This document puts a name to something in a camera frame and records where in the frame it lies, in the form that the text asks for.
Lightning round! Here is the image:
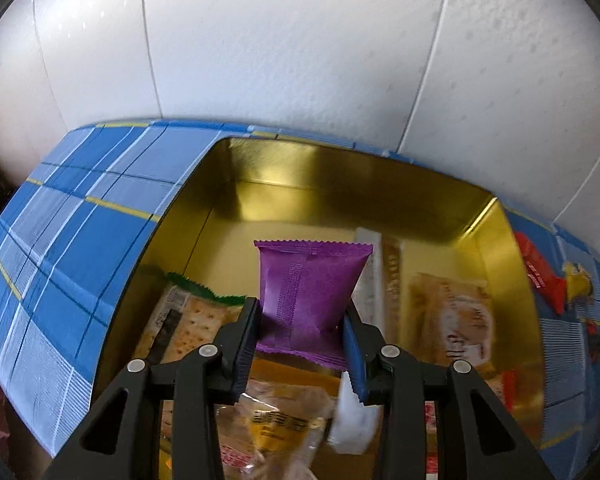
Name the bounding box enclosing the white snack packet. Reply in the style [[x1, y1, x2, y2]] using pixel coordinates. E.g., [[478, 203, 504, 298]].
[[327, 372, 381, 453]]

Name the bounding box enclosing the green-edged cracker packet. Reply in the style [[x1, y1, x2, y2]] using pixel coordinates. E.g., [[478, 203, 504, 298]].
[[135, 271, 246, 366]]

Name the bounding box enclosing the clear packet with yellow label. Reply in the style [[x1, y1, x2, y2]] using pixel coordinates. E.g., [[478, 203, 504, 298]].
[[215, 390, 336, 480]]

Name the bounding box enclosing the purple snack packet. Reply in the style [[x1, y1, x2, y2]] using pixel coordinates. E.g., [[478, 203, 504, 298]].
[[254, 240, 373, 371]]

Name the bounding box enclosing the blue plaid cloth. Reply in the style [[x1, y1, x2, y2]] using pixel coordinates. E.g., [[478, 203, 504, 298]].
[[0, 119, 600, 480]]

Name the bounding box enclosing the white and brown stick packet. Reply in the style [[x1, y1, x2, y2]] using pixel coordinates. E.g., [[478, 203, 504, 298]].
[[355, 227, 406, 331]]

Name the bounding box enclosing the brown bread packet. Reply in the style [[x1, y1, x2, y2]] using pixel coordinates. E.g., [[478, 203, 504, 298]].
[[405, 272, 496, 376]]

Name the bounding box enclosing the yellow snack packet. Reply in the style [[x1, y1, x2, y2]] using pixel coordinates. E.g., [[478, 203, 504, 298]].
[[562, 262, 593, 303]]

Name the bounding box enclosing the red snack packet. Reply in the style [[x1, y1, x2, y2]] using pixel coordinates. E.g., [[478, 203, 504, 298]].
[[515, 232, 566, 313]]

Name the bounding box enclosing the gold tin box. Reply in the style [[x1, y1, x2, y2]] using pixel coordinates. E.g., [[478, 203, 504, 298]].
[[87, 136, 551, 480]]

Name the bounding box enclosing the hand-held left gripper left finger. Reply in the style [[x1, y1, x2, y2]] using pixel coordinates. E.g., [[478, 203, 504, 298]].
[[45, 298, 259, 480]]

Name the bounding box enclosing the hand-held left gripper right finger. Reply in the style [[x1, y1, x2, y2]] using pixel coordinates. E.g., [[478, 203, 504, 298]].
[[341, 307, 553, 480]]

